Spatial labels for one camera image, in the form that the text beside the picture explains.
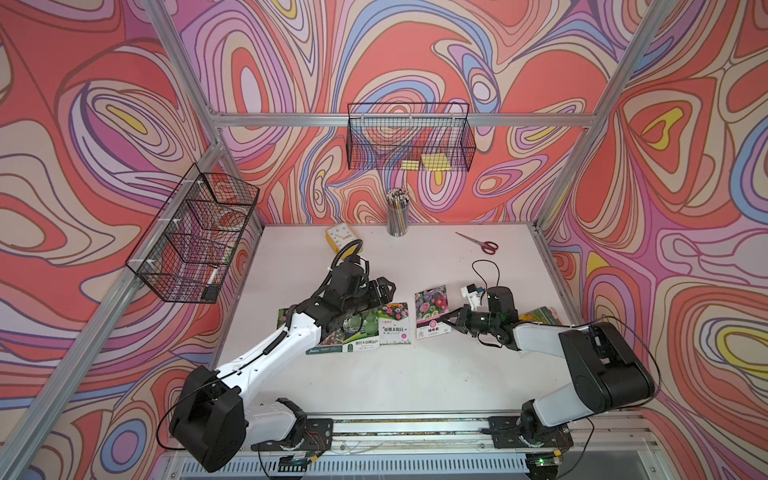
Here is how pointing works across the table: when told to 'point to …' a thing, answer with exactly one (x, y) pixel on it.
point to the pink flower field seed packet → (333, 344)
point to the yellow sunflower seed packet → (545, 315)
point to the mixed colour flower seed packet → (394, 325)
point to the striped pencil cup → (398, 212)
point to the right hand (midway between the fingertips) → (442, 325)
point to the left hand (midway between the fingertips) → (391, 291)
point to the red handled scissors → (487, 247)
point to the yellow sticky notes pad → (435, 162)
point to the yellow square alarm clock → (337, 236)
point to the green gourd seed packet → (375, 331)
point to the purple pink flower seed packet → (431, 304)
